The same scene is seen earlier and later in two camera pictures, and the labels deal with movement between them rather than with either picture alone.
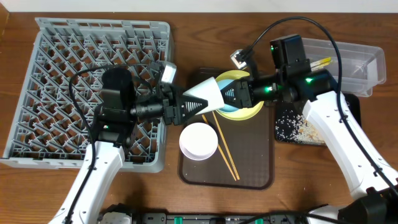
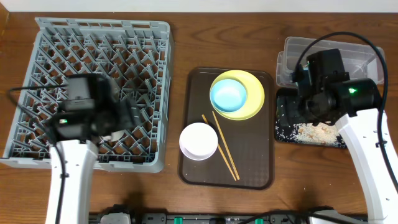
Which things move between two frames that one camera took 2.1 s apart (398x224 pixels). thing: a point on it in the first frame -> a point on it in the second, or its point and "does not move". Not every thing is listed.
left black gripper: [169, 108] -> [125, 113]
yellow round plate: [244, 114] does not move
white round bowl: [198, 141] does not move
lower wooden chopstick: [222, 153] does not move
